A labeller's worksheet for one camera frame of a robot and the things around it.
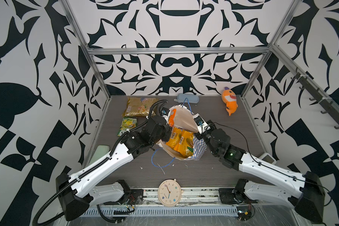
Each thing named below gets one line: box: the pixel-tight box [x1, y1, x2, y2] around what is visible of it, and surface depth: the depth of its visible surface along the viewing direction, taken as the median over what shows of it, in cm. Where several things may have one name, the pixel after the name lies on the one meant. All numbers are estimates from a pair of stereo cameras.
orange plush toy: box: [221, 86, 239, 117], surface depth 113 cm
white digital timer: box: [258, 152, 277, 165], surface depth 86 cm
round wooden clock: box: [157, 178, 185, 208], surface depth 75 cm
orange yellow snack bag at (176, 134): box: [165, 127, 183, 150], surface depth 90 cm
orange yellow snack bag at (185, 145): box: [173, 129, 194, 159], surface depth 85 cm
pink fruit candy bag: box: [168, 108, 177, 128], surface depth 76 cm
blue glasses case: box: [173, 93, 200, 104], surface depth 118 cm
